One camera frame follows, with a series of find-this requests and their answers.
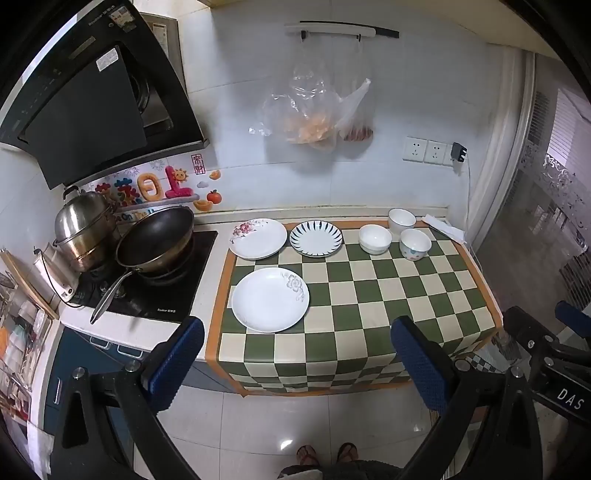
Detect patterned glass door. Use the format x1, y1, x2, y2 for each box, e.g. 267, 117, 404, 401
473, 48, 591, 324

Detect white plate with pink flowers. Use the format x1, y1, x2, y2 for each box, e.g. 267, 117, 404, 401
228, 218, 288, 261

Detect wooden cutting board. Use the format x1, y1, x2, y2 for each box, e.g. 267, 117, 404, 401
0, 248, 61, 320

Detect colourful wall stickers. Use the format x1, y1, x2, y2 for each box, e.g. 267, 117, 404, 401
95, 154, 223, 217

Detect white kitchen appliance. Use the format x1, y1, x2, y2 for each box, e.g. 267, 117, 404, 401
32, 246, 80, 304

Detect cluttered storage shelf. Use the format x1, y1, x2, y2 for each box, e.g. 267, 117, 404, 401
0, 272, 52, 425

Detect white power cable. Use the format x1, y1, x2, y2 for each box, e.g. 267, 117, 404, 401
455, 159, 477, 247

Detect black glass cooktop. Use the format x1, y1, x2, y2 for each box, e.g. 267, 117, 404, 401
69, 229, 219, 323

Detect person's left foot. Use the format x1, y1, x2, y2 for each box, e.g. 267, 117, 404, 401
295, 444, 320, 468

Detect blue kitchen cabinet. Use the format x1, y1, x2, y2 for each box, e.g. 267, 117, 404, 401
44, 323, 155, 462

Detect white wall socket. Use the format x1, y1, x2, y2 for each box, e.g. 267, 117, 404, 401
424, 139, 452, 166
403, 136, 428, 163

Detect folded white cloth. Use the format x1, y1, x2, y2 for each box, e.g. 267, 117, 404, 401
421, 213, 467, 244

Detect small plain white bowl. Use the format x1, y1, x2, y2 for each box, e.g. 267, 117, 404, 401
388, 208, 417, 236

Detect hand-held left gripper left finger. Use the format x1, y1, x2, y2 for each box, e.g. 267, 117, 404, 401
48, 316, 206, 480

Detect green and cream checkered mat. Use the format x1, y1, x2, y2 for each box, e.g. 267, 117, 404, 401
205, 220, 504, 398

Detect dark wok with metal handle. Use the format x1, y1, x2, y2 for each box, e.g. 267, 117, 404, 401
90, 206, 195, 325

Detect black range hood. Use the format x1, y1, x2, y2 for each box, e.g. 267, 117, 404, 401
0, 0, 209, 191

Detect wide plain white bowl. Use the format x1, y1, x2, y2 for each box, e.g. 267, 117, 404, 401
359, 224, 393, 256

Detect large white plate grey flower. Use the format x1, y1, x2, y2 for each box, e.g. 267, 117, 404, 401
231, 267, 311, 333

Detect stainless steel steamer pot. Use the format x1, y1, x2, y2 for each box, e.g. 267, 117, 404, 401
52, 185, 122, 274

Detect white wall hook rail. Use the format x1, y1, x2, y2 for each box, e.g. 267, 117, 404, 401
284, 21, 400, 40

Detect small clear plastic bag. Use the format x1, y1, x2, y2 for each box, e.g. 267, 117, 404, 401
335, 41, 375, 144

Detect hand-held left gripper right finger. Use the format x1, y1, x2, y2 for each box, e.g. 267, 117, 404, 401
390, 316, 543, 480

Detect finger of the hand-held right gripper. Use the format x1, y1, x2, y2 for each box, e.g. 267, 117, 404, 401
555, 300, 591, 340
502, 306, 591, 370

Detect white bowl with blue pattern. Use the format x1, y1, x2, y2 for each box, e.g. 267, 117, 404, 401
399, 228, 433, 262

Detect white plate with blue stripes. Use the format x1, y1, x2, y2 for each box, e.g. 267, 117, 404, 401
289, 220, 344, 258

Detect large clear plastic bag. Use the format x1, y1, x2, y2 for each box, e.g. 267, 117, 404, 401
249, 59, 343, 154

